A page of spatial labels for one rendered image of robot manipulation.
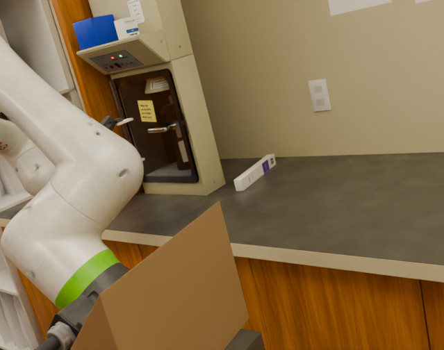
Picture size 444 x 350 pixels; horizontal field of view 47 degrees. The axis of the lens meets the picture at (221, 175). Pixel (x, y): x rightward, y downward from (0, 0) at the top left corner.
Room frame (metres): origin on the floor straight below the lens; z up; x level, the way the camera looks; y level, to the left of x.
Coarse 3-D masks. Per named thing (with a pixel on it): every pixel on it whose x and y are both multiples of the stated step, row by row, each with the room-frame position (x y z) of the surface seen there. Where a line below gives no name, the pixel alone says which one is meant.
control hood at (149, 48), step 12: (132, 36) 1.63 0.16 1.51; (144, 36) 1.63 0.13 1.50; (156, 36) 1.67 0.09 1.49; (96, 48) 1.75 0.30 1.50; (108, 48) 1.72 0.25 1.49; (120, 48) 1.70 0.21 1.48; (132, 48) 1.67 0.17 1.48; (144, 48) 1.65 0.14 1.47; (156, 48) 1.66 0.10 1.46; (144, 60) 1.72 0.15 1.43; (156, 60) 1.69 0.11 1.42; (168, 60) 1.69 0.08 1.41; (108, 72) 1.87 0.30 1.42
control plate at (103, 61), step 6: (108, 54) 1.75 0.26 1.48; (114, 54) 1.74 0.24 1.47; (120, 54) 1.73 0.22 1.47; (126, 54) 1.72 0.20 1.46; (96, 60) 1.82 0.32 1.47; (102, 60) 1.80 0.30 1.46; (108, 60) 1.79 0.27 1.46; (114, 60) 1.78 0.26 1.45; (120, 60) 1.76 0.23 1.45; (126, 60) 1.75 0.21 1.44; (132, 60) 1.74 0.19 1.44; (138, 60) 1.73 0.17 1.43; (102, 66) 1.84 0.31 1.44; (108, 66) 1.82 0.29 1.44; (114, 66) 1.81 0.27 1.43; (126, 66) 1.78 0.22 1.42; (132, 66) 1.77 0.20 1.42
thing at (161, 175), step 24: (168, 72) 1.70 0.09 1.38; (120, 96) 1.88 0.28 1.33; (144, 96) 1.79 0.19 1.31; (168, 96) 1.71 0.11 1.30; (168, 120) 1.74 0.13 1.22; (144, 144) 1.84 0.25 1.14; (168, 144) 1.76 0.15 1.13; (144, 168) 1.87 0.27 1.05; (168, 168) 1.78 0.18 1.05; (192, 168) 1.70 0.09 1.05
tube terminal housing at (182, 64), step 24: (96, 0) 1.88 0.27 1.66; (120, 0) 1.80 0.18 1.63; (144, 0) 1.73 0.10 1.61; (168, 0) 1.74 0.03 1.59; (144, 24) 1.75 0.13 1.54; (168, 24) 1.72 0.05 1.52; (168, 48) 1.70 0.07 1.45; (120, 72) 1.87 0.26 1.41; (144, 72) 1.79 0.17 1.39; (192, 72) 1.76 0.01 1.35; (192, 96) 1.74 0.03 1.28; (192, 120) 1.72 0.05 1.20; (192, 144) 1.70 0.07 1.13; (216, 168) 1.76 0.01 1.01; (168, 192) 1.82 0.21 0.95; (192, 192) 1.74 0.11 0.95
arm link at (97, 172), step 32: (0, 64) 0.99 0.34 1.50; (0, 96) 0.96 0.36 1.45; (32, 96) 0.94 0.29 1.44; (32, 128) 0.92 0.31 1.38; (64, 128) 0.90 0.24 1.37; (96, 128) 0.90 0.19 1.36; (64, 160) 0.87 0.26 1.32; (96, 160) 0.85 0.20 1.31; (128, 160) 0.86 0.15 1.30; (64, 192) 0.84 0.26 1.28; (96, 192) 0.83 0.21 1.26; (128, 192) 0.86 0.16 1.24
